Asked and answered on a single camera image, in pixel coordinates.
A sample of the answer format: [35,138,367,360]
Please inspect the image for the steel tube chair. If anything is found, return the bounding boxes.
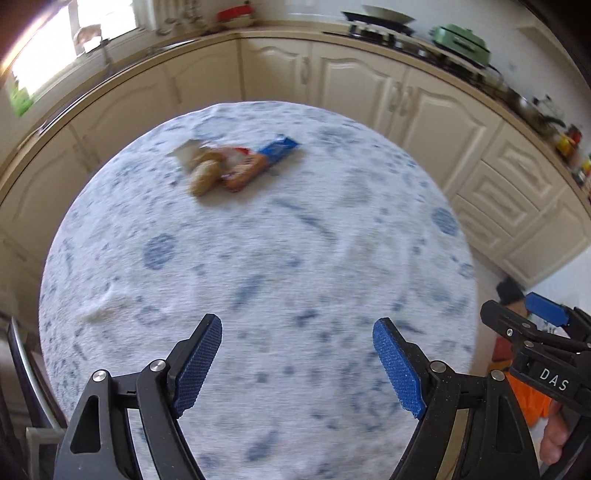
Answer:
[7,318,65,444]

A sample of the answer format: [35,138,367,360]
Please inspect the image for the green plastic item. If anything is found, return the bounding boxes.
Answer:
[10,85,35,115]

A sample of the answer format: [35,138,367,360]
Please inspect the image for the blue white floral tablecloth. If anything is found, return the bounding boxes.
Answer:
[38,102,476,480]

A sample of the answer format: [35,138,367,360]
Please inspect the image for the row of condiment bottles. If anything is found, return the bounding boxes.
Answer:
[554,124,591,190]

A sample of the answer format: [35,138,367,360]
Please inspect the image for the hanging kitchen utensils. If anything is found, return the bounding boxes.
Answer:
[154,0,208,35]

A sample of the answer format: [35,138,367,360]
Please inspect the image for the small brown white object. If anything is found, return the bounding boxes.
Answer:
[76,23,103,49]

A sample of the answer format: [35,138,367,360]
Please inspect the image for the black cloth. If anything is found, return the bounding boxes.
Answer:
[496,277,527,305]

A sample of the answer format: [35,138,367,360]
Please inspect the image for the steel frying pan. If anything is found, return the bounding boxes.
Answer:
[512,90,564,125]

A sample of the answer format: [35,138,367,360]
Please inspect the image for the black gas stove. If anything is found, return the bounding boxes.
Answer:
[323,28,485,79]

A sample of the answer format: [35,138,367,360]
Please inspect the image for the blue snack wrapper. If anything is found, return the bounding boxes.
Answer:
[256,135,301,167]

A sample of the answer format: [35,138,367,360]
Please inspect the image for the red lidded bowl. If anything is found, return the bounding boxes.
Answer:
[217,2,254,26]

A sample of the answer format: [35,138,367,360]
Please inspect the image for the white torn wrapper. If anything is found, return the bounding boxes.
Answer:
[168,138,204,174]

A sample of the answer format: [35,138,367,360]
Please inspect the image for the red snack wrapper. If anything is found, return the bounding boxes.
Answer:
[219,145,271,192]

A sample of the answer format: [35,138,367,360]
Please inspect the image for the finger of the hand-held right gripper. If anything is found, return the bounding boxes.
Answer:
[480,300,591,356]
[526,292,591,342]

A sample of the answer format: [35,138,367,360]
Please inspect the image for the green electric pot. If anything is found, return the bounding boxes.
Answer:
[429,24,492,65]

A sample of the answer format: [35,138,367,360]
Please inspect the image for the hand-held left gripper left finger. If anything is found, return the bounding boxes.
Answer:
[54,313,223,480]

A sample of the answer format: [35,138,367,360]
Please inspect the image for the kitchen window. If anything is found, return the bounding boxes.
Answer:
[0,0,139,93]

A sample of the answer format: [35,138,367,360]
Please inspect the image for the orange plastic bag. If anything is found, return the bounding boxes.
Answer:
[505,374,552,428]

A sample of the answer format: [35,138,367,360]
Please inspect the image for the white tissue scrap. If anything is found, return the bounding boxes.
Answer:
[81,295,132,324]

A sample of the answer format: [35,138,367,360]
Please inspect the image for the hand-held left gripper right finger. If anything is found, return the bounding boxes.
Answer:
[372,318,541,480]

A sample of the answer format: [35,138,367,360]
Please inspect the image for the person's right hand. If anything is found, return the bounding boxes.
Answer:
[540,407,578,462]

